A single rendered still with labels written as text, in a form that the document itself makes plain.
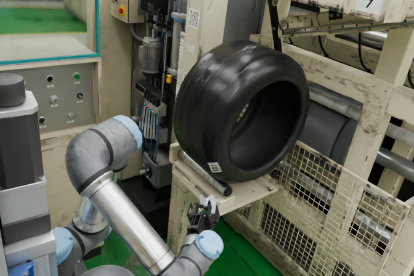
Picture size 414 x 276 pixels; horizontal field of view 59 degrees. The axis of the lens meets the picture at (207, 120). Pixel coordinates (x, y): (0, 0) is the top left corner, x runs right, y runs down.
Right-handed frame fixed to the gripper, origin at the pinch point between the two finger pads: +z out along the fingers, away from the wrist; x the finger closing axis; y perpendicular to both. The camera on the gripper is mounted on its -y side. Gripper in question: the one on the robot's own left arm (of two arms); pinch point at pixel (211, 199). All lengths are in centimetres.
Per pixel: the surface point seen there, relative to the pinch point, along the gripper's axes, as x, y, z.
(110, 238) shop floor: 101, -77, 50
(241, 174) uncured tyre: -6.9, -5.9, 20.3
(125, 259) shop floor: 85, -81, 37
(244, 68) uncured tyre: -16.1, 36.9, 26.7
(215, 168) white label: 0.1, 3.9, 12.8
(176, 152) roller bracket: 26.9, -4.5, 37.4
